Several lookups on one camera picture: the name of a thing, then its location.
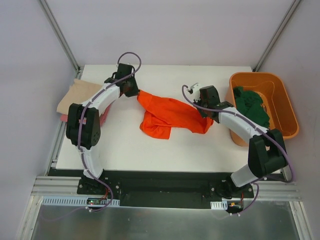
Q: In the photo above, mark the aluminium frame post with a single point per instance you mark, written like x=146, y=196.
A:
x=59, y=34
x=289, y=14

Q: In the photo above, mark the pink folded t-shirt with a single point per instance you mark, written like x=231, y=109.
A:
x=102, y=117

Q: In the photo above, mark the left white cable duct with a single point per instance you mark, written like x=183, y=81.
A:
x=73, y=201

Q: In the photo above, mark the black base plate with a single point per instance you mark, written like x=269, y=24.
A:
x=166, y=200

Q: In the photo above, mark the left aluminium frame post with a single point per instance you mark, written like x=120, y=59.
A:
x=59, y=34

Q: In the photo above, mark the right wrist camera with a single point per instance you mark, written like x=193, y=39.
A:
x=194, y=89

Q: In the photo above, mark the right white cable duct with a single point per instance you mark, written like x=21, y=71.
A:
x=219, y=205

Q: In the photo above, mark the aluminium front rail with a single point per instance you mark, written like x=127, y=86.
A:
x=121, y=187

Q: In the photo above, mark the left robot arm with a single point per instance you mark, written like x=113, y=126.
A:
x=84, y=119

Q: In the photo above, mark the right aluminium frame post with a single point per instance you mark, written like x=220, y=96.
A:
x=289, y=14

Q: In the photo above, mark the white cable duct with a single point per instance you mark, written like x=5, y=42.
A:
x=73, y=201
x=219, y=205

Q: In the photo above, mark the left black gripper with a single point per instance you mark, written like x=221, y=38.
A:
x=133, y=89

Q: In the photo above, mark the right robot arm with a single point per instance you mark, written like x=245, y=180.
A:
x=266, y=147

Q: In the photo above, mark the orange plastic bin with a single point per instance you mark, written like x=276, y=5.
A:
x=276, y=101

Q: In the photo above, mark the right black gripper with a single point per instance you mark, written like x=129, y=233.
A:
x=202, y=111

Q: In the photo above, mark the orange t-shirt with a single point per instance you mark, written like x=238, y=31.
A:
x=162, y=114

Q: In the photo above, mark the beige folded t-shirt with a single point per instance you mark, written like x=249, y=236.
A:
x=79, y=92

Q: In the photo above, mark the green t-shirt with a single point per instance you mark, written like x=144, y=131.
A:
x=251, y=105

